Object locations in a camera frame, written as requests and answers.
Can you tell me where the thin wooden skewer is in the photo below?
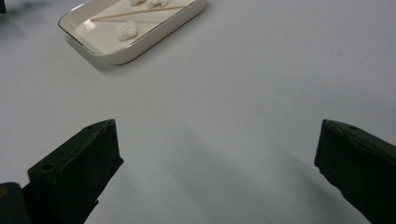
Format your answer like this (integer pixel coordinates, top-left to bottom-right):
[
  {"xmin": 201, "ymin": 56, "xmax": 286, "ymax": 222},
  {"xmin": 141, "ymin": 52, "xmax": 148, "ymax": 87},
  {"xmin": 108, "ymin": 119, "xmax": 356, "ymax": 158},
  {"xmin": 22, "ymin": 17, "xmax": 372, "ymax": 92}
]
[{"xmin": 90, "ymin": 5, "xmax": 189, "ymax": 22}]

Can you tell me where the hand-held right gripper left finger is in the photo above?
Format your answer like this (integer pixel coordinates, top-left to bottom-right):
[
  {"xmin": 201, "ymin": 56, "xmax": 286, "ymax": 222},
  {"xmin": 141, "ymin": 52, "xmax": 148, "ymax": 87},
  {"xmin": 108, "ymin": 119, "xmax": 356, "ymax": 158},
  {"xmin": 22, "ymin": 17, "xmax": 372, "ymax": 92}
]
[{"xmin": 22, "ymin": 119, "xmax": 124, "ymax": 224}]

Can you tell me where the white ceramic tray gold rim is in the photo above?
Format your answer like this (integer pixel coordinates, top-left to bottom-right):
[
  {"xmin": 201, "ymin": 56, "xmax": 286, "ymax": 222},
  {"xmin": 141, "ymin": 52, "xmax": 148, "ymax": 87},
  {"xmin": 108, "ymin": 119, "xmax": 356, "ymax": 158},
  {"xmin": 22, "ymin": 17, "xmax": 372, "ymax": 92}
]
[{"xmin": 58, "ymin": 0, "xmax": 207, "ymax": 66}]

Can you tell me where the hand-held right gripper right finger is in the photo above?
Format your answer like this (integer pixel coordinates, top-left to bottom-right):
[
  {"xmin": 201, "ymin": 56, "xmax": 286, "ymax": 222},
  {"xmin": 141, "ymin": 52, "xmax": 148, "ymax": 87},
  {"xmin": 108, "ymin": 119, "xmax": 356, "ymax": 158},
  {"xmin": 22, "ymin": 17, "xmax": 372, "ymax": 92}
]
[{"xmin": 314, "ymin": 119, "xmax": 396, "ymax": 224}]

